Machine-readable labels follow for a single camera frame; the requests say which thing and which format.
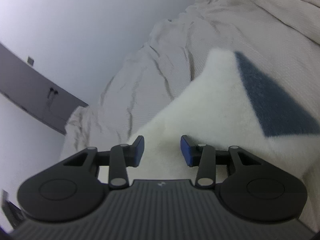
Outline white navy fleece sweater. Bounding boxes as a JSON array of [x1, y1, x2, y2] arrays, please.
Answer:
[[97, 47, 320, 183]]

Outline grey bedroom door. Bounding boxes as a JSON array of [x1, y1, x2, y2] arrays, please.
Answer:
[[0, 45, 87, 134]]

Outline beige bed duvet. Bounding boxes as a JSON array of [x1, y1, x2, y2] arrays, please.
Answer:
[[58, 0, 320, 233]]

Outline black door handle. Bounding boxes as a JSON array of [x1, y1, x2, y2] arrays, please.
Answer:
[[47, 87, 55, 108]]

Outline grey wall switch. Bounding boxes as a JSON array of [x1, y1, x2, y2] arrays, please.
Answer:
[[27, 57, 34, 66]]

